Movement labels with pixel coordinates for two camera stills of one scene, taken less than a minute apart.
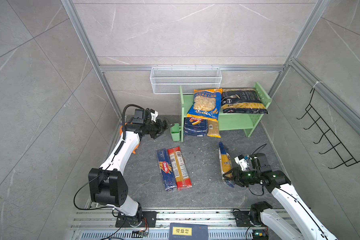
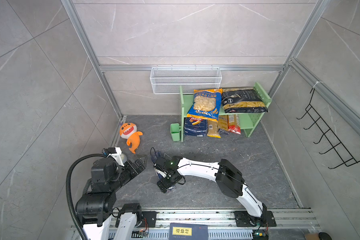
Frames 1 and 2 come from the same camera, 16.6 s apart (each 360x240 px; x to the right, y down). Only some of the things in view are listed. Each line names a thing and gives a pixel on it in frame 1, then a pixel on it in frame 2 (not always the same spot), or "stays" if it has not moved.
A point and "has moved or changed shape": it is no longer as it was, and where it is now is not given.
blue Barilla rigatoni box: (195, 127) stays
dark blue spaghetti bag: (225, 163) to (223, 124)
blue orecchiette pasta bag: (207, 104) stays
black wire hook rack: (338, 147) stays
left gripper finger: (155, 135) to (124, 180)
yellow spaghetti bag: (213, 130) stays
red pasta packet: (180, 172) has moved or changed shape
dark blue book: (188, 231) stays
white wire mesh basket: (167, 80) stays
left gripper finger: (165, 124) to (140, 161)
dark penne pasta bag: (242, 100) stays
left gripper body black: (152, 128) to (119, 174)
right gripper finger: (233, 180) to (162, 186)
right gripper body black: (248, 176) to (168, 181)
